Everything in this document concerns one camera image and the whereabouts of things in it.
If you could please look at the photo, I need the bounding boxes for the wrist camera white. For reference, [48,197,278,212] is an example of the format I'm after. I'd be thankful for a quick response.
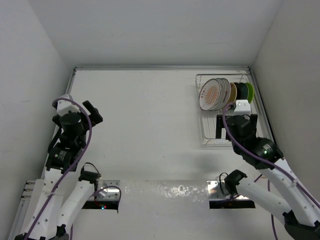
[52,100,81,117]
[231,99,252,116]

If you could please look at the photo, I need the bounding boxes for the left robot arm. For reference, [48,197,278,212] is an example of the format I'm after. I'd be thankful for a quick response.
[15,95,103,240]

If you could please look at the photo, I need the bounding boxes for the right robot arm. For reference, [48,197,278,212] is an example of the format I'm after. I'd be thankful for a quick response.
[222,115,320,240]

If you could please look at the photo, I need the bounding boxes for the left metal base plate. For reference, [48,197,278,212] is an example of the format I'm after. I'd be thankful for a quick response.
[88,179,120,201]

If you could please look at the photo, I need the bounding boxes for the white plate green flower outline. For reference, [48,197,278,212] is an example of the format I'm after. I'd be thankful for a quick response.
[215,78,226,110]

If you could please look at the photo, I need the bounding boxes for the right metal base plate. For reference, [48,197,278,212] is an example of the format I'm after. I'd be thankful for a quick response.
[206,179,249,201]

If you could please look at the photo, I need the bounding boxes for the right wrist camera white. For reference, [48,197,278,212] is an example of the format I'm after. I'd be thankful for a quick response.
[231,99,252,116]

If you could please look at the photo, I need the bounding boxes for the beige plate floral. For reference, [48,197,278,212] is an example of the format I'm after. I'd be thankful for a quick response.
[227,82,238,103]

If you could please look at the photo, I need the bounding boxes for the wire dish rack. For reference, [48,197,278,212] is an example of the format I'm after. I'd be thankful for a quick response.
[194,72,266,146]

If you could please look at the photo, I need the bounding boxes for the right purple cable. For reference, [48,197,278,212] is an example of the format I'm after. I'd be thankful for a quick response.
[221,101,320,240]

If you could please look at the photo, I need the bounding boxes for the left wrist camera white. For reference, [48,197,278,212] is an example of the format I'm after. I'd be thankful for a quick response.
[52,100,81,117]

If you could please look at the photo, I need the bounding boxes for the white plate orange sunburst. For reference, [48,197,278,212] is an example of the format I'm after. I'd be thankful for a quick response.
[198,78,221,111]

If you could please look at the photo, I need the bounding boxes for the metal base plate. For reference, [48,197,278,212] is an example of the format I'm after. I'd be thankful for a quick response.
[206,179,249,201]
[88,179,120,201]

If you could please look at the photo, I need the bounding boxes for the white plate red characters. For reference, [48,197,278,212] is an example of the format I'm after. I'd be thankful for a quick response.
[222,78,231,108]

